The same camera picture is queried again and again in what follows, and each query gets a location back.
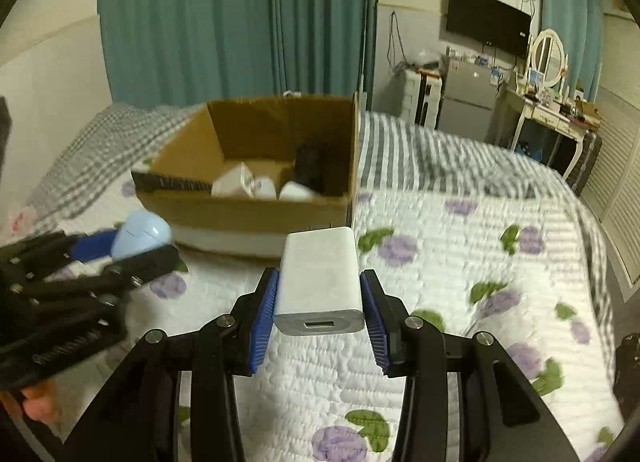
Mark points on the grey checkered bedsheet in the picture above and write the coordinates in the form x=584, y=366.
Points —
x=393, y=154

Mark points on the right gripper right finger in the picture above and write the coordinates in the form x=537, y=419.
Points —
x=383, y=325

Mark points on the white dressing table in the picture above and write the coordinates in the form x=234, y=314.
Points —
x=515, y=110

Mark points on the silver mini fridge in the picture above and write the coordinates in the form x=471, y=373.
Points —
x=469, y=99

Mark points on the white charger with prongs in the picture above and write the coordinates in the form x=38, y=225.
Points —
x=318, y=288

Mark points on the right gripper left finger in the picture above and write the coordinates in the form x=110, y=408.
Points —
x=253, y=313

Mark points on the white block in box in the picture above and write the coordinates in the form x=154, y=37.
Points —
x=295, y=192

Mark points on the teal curtain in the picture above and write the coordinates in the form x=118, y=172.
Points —
x=184, y=52
x=579, y=24

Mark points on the light blue earbuds case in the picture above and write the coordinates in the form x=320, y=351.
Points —
x=141, y=232

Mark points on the white suitcase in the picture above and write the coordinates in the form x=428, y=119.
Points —
x=421, y=98

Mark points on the black power adapter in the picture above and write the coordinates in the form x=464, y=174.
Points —
x=308, y=168

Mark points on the cardboard box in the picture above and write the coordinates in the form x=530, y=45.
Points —
x=265, y=134

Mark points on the white square charger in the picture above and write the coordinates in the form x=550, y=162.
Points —
x=234, y=183

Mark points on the white rounded device in box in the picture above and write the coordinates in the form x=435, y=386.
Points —
x=263, y=188

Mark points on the black wall television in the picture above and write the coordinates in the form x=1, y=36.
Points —
x=491, y=23

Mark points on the person's left hand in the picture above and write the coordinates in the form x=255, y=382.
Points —
x=40, y=402

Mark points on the oval vanity mirror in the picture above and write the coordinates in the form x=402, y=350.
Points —
x=547, y=61

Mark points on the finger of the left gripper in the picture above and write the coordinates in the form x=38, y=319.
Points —
x=143, y=268
x=48, y=253

